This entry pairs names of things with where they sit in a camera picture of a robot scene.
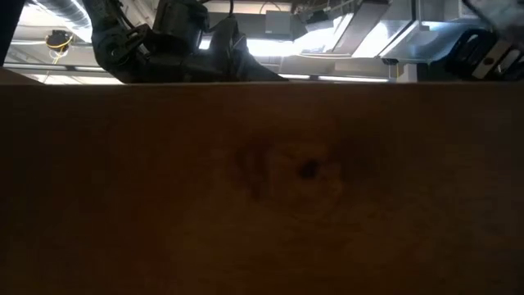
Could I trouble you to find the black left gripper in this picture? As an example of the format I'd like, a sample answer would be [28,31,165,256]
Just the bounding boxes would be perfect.
[122,18,288,83]

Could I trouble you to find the yellow wired ceiling device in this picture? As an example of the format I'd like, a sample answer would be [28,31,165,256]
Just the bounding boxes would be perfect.
[43,29,75,66]

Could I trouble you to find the black left camera cable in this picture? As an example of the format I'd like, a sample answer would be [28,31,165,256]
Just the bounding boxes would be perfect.
[200,0,235,34]

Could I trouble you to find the silver ribbed ceiling duct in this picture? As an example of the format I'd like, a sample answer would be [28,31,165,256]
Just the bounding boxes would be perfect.
[24,0,93,30]

